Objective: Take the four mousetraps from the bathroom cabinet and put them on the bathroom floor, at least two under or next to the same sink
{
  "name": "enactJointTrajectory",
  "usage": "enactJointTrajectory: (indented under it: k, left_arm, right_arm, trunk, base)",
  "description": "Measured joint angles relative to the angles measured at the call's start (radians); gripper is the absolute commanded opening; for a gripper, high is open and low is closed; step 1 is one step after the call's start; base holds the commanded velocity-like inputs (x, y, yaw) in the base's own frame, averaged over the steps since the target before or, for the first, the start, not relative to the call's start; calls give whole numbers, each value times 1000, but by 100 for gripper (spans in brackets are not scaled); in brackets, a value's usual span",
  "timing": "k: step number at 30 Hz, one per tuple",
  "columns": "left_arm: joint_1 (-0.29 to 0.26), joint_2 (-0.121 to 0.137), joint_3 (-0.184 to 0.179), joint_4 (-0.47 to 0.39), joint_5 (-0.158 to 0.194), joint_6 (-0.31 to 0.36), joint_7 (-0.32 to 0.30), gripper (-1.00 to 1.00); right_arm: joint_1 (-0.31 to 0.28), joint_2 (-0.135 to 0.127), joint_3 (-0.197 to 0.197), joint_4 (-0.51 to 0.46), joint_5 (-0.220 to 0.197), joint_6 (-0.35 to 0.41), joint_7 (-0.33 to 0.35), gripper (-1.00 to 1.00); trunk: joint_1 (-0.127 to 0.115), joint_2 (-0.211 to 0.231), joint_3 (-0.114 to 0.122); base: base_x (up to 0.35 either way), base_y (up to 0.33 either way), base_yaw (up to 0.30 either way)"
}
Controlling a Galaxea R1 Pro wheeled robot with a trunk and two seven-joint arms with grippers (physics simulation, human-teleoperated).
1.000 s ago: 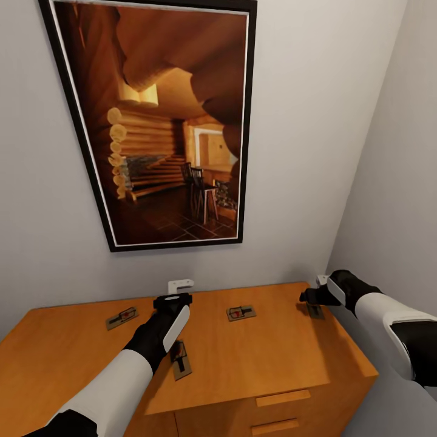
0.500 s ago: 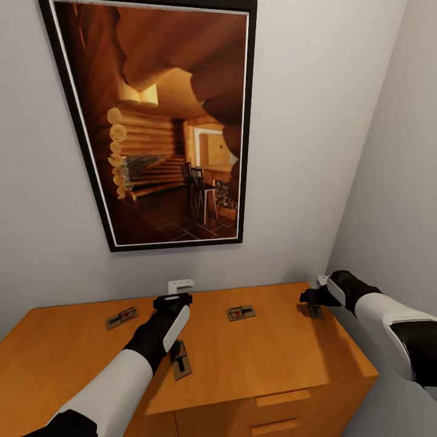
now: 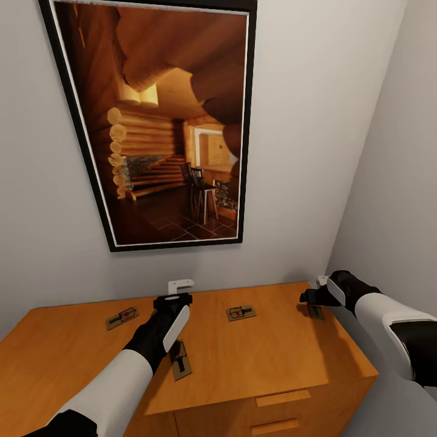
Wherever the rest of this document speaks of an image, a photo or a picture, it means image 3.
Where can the mousetrap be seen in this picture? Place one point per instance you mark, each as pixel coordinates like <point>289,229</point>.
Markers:
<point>179,359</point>
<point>315,311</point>
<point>121,318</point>
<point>241,313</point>

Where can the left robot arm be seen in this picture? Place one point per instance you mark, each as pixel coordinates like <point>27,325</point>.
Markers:
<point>105,407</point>

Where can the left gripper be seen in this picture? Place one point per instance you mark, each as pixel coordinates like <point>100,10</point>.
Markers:
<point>185,297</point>

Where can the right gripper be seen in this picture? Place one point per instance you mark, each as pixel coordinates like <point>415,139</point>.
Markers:
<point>316,297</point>

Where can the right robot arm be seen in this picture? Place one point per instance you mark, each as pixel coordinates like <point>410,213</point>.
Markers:
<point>407,337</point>

